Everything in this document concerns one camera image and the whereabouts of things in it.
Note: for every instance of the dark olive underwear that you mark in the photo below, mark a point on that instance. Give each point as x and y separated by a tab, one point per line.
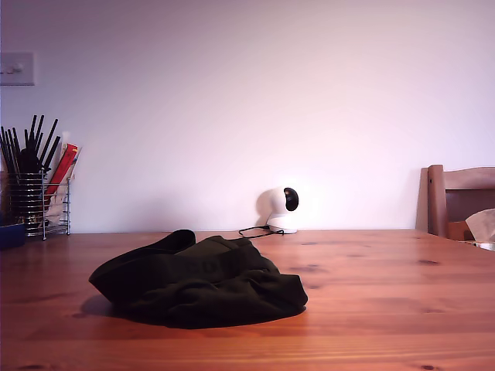
193	286

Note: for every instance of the red chopstick packet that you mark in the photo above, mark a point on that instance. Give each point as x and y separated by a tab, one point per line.
63	166

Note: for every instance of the wooden chair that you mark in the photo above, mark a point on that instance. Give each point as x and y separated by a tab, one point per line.
437	201

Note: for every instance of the white paper packets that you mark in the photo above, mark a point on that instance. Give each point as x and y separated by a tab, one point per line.
58	208

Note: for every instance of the black chopstick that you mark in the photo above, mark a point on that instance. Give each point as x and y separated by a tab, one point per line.
30	131
38	131
18	143
48	143
9	154
13	150
52	152

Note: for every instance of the small cardboard box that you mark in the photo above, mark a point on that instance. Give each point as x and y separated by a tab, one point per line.
458	230

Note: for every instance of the white tissue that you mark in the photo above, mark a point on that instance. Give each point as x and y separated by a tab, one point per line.
483	224

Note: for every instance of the blue box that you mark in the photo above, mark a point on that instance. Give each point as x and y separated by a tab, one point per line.
11	235

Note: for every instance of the white round security camera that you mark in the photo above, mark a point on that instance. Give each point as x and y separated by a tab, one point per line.
270	205

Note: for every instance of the white light switch plate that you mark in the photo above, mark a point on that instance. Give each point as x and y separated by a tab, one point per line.
19	69

